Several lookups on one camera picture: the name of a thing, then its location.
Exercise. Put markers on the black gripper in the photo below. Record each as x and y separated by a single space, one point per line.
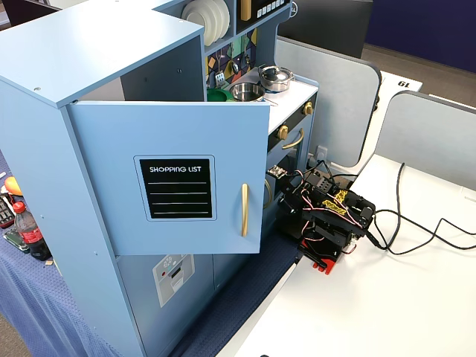
291 215

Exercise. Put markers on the blue shopping list cabinet door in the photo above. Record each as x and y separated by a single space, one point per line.
175 175

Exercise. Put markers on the red arm base clamp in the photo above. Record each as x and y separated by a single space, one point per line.
321 260

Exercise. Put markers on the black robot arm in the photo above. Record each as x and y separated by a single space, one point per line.
334 219

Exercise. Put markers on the blue oven door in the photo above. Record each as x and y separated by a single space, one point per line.
294 148

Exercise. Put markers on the blue ice dispenser door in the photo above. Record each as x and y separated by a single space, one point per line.
167 294

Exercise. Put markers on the gold stove knob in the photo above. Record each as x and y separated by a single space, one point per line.
308 108
283 132

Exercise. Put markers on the grey rounded desk divider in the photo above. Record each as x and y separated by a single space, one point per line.
331 104
427 137

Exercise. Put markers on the steel bowl pot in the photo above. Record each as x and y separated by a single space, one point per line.
246 92

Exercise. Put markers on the green plastic bowl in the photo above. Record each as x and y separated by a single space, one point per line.
219 96

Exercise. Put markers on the steel pot lid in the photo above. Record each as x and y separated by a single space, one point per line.
275 73

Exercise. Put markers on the small metal toy spatula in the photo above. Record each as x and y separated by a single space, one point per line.
220 79

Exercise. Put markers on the small metal toy ladle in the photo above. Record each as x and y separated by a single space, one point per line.
235 67

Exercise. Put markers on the white number sign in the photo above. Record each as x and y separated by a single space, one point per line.
403 82

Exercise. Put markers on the black toy microwave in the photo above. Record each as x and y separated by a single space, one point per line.
264 13

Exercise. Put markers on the stack of white plates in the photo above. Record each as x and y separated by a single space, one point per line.
215 20

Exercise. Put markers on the small white plate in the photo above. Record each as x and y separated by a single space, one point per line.
193 16

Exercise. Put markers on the small wooden block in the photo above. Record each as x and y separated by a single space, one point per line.
49 263

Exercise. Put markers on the light blue toy kitchen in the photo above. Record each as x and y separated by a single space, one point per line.
56 93

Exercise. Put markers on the cola bottle red label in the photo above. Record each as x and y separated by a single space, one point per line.
31 234

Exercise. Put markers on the navy blue tablecloth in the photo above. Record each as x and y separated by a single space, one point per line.
44 308

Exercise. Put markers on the green clear toy piece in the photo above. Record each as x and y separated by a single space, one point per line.
16 241

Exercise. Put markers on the orange yellow toy fruit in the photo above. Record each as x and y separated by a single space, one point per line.
13 186

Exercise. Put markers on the red black toy basket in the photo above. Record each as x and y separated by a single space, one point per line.
5 212

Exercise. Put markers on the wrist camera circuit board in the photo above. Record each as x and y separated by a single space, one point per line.
277 172

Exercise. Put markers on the grey wall power outlet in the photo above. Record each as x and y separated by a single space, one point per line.
320 152

